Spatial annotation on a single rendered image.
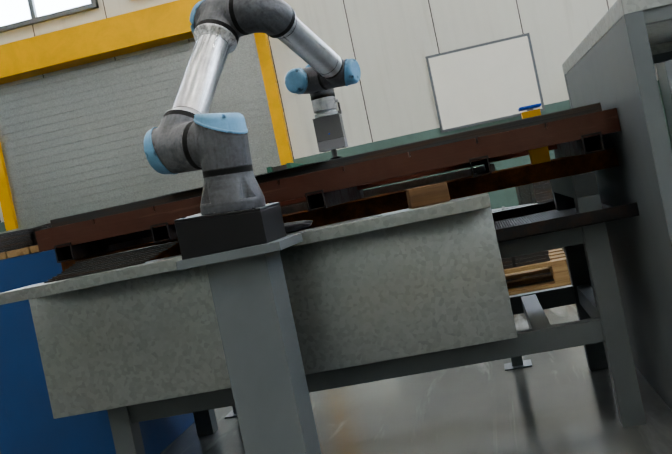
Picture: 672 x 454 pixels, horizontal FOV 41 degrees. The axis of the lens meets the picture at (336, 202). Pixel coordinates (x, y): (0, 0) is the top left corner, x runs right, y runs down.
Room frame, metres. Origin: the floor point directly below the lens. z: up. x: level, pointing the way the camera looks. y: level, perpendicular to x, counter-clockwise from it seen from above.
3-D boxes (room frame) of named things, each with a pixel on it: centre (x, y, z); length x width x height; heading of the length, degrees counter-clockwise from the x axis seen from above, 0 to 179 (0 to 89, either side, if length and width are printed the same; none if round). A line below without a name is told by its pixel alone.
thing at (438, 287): (2.41, 0.25, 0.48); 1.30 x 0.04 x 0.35; 81
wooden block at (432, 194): (2.27, -0.23, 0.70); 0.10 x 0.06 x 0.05; 93
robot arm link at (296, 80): (2.66, 0.01, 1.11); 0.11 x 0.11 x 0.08; 60
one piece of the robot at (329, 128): (2.76, -0.03, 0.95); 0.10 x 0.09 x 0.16; 172
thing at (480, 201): (2.33, 0.27, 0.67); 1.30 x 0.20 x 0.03; 81
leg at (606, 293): (2.37, -0.65, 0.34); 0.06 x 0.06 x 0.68; 81
